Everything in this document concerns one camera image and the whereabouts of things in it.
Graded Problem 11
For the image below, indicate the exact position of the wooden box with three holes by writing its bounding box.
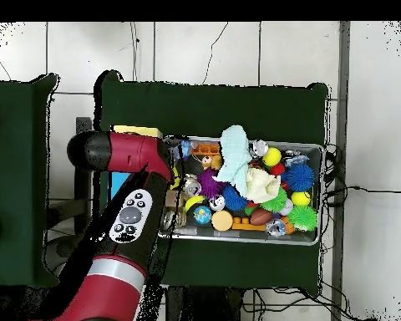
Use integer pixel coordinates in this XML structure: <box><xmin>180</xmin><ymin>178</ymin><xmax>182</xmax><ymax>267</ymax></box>
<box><xmin>108</xmin><ymin>125</ymin><xmax>164</xmax><ymax>205</ymax></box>

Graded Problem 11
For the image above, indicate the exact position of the cream waffle cloth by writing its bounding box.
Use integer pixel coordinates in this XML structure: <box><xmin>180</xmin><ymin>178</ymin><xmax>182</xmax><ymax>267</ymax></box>
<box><xmin>245</xmin><ymin>166</ymin><xmax>282</xmax><ymax>204</ymax></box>

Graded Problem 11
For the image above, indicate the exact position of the blue spiky rubber ball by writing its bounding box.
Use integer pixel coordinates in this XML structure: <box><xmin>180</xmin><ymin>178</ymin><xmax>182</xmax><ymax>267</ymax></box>
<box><xmin>284</xmin><ymin>163</ymin><xmax>316</xmax><ymax>192</ymax></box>

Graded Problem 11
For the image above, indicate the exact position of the dark green tablecloth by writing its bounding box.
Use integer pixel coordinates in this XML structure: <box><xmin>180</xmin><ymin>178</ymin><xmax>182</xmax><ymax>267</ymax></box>
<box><xmin>0</xmin><ymin>73</ymin><xmax>64</xmax><ymax>290</ymax></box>
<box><xmin>91</xmin><ymin>69</ymin><xmax>330</xmax><ymax>291</ymax></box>

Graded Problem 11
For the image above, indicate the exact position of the shallow wire mesh bin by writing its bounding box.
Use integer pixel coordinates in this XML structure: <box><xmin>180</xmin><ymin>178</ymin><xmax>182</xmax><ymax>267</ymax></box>
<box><xmin>158</xmin><ymin>134</ymin><xmax>325</xmax><ymax>247</ymax></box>

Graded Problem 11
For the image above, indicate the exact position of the tan foam disc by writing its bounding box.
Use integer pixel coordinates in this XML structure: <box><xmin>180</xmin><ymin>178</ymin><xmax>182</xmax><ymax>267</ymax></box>
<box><xmin>211</xmin><ymin>209</ymin><xmax>234</xmax><ymax>232</ymax></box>

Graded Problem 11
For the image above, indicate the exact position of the yellow tennis ball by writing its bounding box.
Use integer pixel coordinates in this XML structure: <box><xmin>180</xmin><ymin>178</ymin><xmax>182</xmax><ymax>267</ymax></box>
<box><xmin>261</xmin><ymin>146</ymin><xmax>282</xmax><ymax>167</ymax></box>

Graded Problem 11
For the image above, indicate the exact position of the mint green waffle cloth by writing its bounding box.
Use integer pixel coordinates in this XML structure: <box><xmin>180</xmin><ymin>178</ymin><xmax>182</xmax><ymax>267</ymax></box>
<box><xmin>215</xmin><ymin>125</ymin><xmax>253</xmax><ymax>197</ymax></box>

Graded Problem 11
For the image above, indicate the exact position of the blue globe print ball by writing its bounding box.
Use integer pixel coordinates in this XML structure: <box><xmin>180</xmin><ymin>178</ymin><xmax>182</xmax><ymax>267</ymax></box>
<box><xmin>192</xmin><ymin>204</ymin><xmax>213</xmax><ymax>225</ymax></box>

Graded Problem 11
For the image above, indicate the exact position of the purple spiky monster toy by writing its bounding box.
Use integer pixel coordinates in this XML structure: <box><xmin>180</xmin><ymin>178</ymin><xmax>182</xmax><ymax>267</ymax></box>
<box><xmin>196</xmin><ymin>167</ymin><xmax>226</xmax><ymax>200</ymax></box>

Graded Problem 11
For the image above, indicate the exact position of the yellow smiley ball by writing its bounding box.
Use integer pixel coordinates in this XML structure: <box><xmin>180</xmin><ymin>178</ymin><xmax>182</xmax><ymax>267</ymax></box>
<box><xmin>291</xmin><ymin>190</ymin><xmax>312</xmax><ymax>207</ymax></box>

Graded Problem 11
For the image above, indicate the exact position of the long black cable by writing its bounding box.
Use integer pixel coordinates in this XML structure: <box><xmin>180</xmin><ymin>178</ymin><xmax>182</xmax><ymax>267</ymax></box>
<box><xmin>325</xmin><ymin>185</ymin><xmax>401</xmax><ymax>201</ymax></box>

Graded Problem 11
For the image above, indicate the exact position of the green spiky rubber ball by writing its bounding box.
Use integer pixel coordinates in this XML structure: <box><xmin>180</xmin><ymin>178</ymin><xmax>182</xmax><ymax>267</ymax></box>
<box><xmin>287</xmin><ymin>204</ymin><xmax>318</xmax><ymax>232</ymax></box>

